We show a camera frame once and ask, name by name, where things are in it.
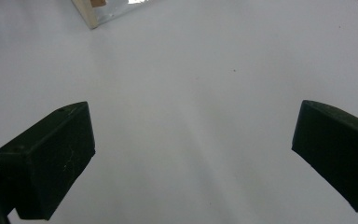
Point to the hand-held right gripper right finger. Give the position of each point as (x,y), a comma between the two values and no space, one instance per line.
(338,152)

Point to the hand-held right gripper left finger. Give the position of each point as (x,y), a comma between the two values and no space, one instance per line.
(46,161)

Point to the transparent bag with beige trim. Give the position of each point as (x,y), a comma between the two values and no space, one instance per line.
(96,11)

